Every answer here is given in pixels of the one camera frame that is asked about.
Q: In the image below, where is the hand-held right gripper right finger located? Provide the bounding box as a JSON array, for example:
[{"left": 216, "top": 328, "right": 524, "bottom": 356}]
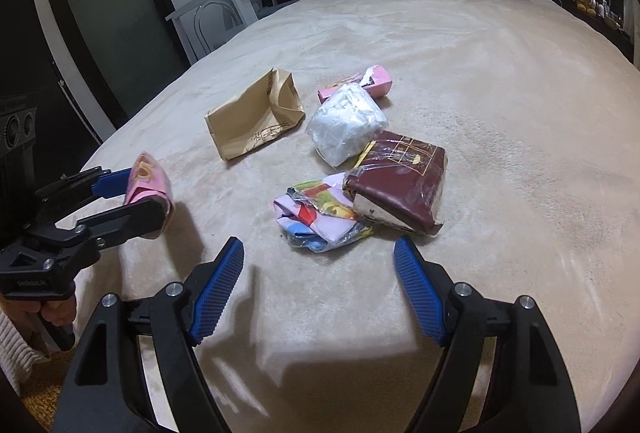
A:
[{"left": 393, "top": 236, "right": 583, "bottom": 433}]

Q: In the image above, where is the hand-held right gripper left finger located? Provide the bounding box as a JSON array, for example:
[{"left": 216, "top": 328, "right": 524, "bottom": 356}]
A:
[{"left": 52, "top": 236, "right": 246, "bottom": 433}]

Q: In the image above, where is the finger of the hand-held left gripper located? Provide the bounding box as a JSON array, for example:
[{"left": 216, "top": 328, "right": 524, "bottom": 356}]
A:
[
  {"left": 35, "top": 167, "right": 136, "bottom": 214},
  {"left": 30, "top": 198, "right": 167, "bottom": 259}
]

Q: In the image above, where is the pink wrapper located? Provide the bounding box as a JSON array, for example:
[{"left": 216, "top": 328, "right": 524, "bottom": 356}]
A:
[{"left": 123, "top": 152, "right": 175, "bottom": 234}]

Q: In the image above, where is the lilac colourful packet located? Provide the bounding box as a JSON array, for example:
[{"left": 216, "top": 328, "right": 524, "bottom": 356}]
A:
[{"left": 272, "top": 173, "right": 376, "bottom": 254}]

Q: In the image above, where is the maroon packet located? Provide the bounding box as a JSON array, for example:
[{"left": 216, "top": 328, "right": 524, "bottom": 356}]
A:
[{"left": 344, "top": 130, "right": 447, "bottom": 234}]

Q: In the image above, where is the pink torn box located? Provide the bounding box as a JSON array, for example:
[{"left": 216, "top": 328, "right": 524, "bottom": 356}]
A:
[{"left": 317, "top": 65, "right": 393, "bottom": 104}]

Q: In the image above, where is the person's left forearm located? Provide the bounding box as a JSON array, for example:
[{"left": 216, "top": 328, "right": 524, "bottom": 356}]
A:
[{"left": 0, "top": 310, "right": 43, "bottom": 384}]

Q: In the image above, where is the person's left hand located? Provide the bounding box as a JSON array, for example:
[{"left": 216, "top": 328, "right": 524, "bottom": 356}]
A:
[{"left": 37, "top": 295, "right": 78, "bottom": 329}]

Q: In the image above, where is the yellow plush rug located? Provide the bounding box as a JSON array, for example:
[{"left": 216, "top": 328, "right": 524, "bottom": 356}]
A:
[{"left": 15, "top": 348, "right": 76, "bottom": 433}]

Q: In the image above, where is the brown paper bag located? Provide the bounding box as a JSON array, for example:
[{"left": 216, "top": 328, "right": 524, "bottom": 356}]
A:
[{"left": 204, "top": 68, "right": 306, "bottom": 162}]

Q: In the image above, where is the frosted glass door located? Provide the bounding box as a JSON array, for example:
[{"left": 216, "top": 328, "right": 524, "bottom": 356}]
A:
[{"left": 27, "top": 0, "right": 193, "bottom": 144}]

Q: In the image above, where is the white plastic bag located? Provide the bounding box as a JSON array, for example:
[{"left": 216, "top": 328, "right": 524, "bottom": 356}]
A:
[{"left": 305, "top": 83, "right": 389, "bottom": 167}]

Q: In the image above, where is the beige plush bed blanket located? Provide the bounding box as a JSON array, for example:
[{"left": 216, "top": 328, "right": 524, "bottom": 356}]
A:
[{"left": 75, "top": 0, "right": 640, "bottom": 433}]

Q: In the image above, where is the grey cushioned chair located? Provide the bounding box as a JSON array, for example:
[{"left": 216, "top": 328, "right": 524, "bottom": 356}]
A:
[{"left": 194, "top": 0, "right": 301, "bottom": 58}]

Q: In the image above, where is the cluster of small bottles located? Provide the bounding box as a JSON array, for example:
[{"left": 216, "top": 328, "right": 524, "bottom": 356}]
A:
[{"left": 595, "top": 0, "right": 626, "bottom": 31}]

